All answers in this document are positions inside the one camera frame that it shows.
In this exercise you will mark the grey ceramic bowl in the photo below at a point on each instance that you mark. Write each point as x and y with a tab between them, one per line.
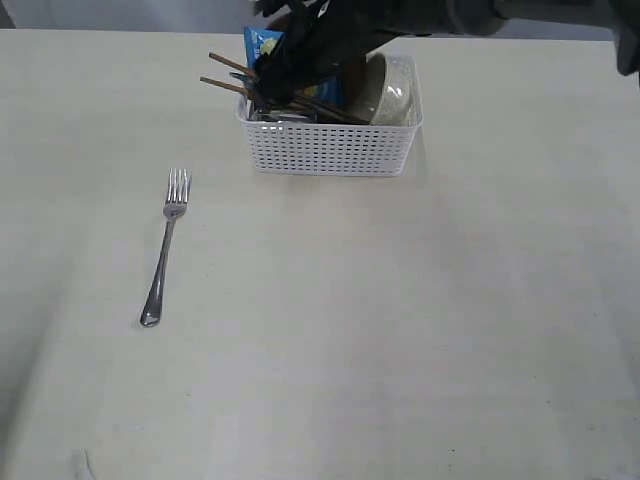
384	99

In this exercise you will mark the brown wooden chopstick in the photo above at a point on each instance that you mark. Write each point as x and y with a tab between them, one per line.
300	101
234	65

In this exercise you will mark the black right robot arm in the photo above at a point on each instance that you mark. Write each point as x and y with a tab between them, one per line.
484	18

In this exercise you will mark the silver metal fork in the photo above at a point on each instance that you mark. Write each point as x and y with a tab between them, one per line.
175	206

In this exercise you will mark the brown round plate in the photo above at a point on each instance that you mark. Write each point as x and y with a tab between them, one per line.
352	75

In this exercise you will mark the blue chips bag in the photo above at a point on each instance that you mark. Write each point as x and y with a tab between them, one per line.
260	42

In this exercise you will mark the silver metal cup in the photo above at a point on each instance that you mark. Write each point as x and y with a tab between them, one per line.
282	114

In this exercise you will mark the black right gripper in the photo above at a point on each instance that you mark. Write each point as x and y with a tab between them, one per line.
319	39

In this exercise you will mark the white perforated plastic basket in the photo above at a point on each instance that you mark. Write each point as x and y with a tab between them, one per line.
333	149

